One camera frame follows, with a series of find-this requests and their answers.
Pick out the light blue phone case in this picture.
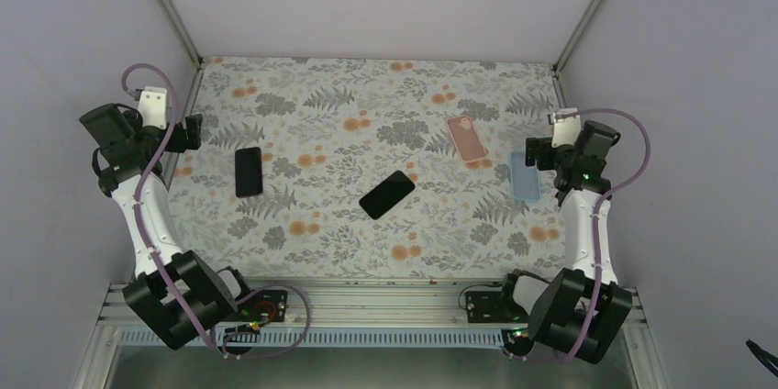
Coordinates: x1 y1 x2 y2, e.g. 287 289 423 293
509 150 540 202

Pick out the pink phone case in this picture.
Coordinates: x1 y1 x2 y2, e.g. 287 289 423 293
446 116 487 163

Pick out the purple phone black screen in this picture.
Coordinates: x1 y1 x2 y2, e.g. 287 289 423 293
234 147 263 198

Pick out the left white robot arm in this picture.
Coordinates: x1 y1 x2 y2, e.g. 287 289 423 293
79 104 256 350

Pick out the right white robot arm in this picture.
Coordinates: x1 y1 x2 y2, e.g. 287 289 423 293
496 120 631 364

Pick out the floral patterned table mat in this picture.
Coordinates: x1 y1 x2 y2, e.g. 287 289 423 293
170 56 566 279

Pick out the black object at right edge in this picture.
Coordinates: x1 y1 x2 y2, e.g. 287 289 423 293
745 339 778 377

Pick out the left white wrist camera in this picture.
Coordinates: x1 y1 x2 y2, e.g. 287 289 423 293
138 86 168 130

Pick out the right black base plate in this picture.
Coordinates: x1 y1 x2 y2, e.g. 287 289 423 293
464 291 529 324

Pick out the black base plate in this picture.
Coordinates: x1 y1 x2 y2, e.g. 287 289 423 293
464 291 529 324
225 289 288 324

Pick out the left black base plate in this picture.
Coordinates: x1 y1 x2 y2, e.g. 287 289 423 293
225 289 288 324

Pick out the white slotted cable duct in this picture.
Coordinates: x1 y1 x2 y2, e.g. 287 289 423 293
118 328 512 350

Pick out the aluminium mounting rail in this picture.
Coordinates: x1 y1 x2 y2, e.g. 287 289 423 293
97 279 647 328

